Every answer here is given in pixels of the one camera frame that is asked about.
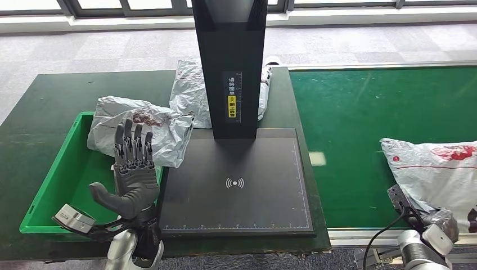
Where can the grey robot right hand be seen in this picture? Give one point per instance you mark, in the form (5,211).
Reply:
(445,221)

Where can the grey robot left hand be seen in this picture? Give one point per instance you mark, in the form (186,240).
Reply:
(136,186)

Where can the white parcel with QR codes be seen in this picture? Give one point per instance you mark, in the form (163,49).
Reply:
(432,179)

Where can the grey-blue parcel dark red print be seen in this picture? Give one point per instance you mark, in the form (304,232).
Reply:
(171,138)

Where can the crumpled grey parcel bag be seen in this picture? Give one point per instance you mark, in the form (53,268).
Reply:
(190,97)

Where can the green conveyor belt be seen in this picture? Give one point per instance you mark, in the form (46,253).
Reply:
(354,111)

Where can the black inbound scanner machine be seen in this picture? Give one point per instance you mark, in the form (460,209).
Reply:
(231,44)

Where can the white conveyor roller end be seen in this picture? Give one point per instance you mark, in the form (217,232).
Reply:
(274,61)

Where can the green plastic crate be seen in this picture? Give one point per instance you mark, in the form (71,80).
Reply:
(63,179)

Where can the black yellow label strip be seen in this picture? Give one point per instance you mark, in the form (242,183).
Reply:
(231,108)

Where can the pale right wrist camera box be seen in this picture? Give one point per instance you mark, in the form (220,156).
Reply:
(400,203)

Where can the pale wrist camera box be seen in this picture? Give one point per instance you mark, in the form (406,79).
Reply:
(74,220)
(400,203)

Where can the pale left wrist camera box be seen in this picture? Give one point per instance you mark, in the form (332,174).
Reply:
(74,220)

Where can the aluminium conveyor frame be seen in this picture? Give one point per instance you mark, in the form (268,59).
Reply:
(354,236)

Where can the black window frame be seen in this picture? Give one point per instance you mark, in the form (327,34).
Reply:
(93,13)

